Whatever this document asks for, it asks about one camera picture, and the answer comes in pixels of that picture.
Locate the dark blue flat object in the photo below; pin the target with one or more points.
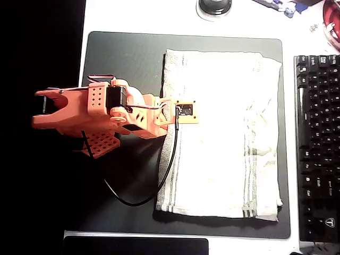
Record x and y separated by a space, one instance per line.
305 5

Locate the red bowl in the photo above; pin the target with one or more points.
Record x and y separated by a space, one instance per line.
332 16

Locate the black computer keyboard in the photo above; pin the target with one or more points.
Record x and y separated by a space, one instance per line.
318 132

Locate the white striped towel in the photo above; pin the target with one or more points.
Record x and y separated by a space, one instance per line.
217 159

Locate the black desk mat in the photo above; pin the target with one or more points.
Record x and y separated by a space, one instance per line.
127 58

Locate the small metal screws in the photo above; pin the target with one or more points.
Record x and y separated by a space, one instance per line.
314 27

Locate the black object at desk edge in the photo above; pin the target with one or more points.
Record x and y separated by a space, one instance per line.
318 251

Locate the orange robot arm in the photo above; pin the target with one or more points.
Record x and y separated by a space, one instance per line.
77 109

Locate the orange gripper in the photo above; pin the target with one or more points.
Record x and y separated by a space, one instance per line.
160 120

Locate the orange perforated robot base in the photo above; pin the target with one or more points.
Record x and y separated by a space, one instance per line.
103 144

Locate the black round object white base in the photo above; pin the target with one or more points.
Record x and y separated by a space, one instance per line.
213 6

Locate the orange gripper camera mount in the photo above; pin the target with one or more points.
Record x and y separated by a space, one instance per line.
186 120

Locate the blue white plastic part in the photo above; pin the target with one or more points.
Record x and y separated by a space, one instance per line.
289 12

